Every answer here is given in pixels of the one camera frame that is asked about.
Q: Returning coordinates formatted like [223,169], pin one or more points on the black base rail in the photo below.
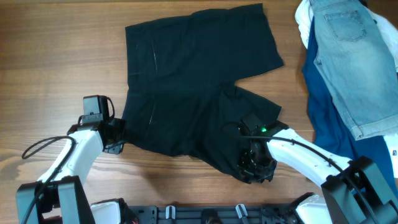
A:
[266,214]

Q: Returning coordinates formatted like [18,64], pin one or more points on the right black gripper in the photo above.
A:
[256,177]

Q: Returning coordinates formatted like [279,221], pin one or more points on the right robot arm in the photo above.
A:
[353,191]

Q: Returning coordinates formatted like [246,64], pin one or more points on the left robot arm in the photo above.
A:
[58,195]

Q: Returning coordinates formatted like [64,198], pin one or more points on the grey rail clip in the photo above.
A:
[170,212]
[241,211]

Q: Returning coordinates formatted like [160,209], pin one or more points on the left grey rail clip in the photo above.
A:
[170,212]

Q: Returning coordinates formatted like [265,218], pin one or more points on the black shorts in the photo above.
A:
[182,97]

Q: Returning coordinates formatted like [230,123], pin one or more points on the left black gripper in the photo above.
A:
[120,125]

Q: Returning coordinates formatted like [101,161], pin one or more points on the blue t-shirt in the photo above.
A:
[331,134]

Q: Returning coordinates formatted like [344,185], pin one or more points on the light blue denim shorts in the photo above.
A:
[357,67]

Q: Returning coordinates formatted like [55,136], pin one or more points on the right grey rail clip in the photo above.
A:
[241,211]

